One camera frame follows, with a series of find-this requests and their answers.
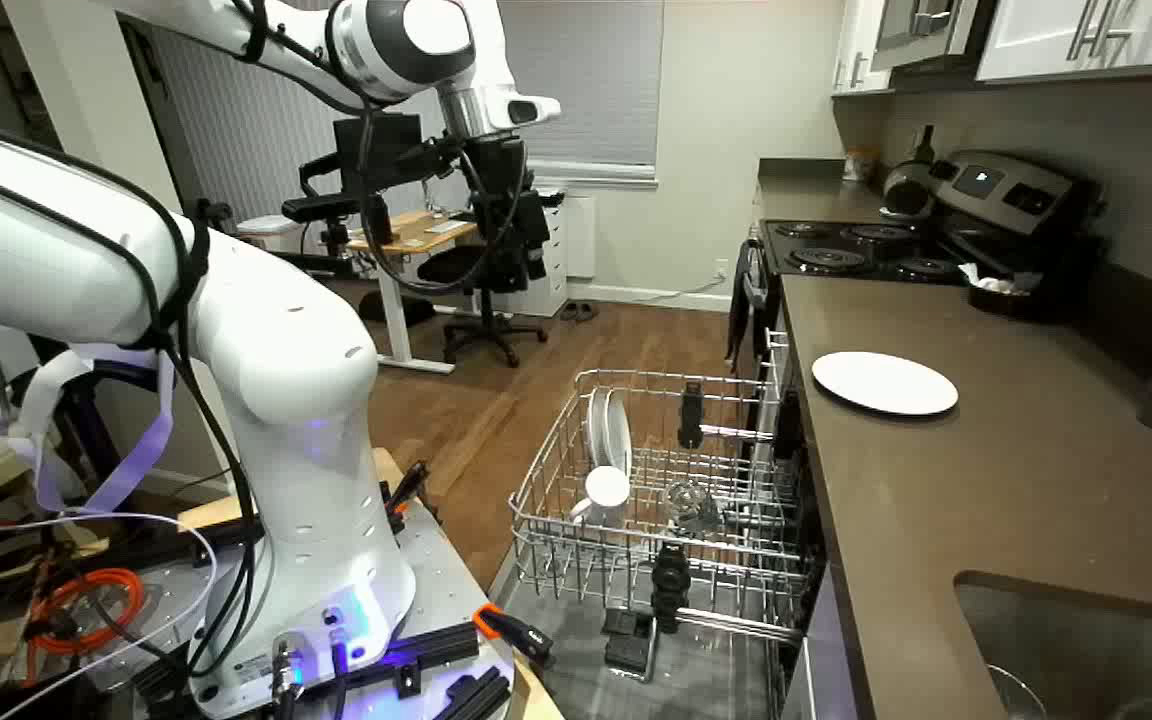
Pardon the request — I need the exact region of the black office chair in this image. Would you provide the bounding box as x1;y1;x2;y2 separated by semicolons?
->
416;183;570;372

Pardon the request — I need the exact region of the small black clamp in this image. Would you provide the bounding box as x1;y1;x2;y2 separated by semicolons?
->
384;454;435;535

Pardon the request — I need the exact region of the black computer monitor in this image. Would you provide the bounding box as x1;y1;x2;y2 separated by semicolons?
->
334;111;429;208

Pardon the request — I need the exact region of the black stainless stove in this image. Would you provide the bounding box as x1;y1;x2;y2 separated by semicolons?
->
734;148;1113;383

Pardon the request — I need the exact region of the black detergent dispenser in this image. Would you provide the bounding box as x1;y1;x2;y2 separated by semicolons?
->
600;605;661;680

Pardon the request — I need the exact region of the white radiator cabinet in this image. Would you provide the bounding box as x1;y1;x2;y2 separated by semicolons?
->
552;190;603;283

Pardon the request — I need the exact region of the robot mounting table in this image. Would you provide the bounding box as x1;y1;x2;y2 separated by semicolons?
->
110;445;570;720

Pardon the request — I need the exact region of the black pan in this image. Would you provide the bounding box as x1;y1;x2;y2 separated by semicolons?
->
951;254;1076;328

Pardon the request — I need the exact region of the steel kitchen sink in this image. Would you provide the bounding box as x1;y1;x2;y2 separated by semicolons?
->
951;569;1152;720

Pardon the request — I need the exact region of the dark oven towel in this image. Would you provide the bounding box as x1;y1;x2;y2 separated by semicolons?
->
720;237;776;380

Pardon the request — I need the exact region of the white mug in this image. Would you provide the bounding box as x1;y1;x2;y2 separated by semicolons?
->
565;462;637;529

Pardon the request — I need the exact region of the black cup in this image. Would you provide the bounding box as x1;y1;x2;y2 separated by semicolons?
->
649;535;696;638

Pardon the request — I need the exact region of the black bottle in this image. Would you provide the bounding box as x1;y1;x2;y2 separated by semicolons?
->
672;377;714;452

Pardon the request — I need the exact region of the white purple strap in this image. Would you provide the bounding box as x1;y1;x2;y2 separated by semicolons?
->
4;339;183;518

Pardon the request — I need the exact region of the orange cable coil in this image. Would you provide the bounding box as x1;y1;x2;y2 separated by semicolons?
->
24;564;151;660

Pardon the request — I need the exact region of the clear drinking glass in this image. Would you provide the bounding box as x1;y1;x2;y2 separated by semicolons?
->
663;477;728;531

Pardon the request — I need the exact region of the stainless dishwasher door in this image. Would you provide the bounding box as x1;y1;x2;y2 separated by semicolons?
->
485;535;823;720

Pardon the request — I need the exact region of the wooden standing desk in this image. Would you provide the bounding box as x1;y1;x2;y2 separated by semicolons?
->
232;208;490;380

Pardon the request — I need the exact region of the black orange clamp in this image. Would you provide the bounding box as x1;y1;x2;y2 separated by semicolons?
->
473;598;560;672

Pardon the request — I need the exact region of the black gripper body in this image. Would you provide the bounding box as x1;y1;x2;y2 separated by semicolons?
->
466;126;541;208

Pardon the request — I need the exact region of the wire dishwasher rack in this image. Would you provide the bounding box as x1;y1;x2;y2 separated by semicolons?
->
505;362;817;649

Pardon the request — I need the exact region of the white narrow upper cabinet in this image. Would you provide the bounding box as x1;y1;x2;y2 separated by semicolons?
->
830;0;895;100

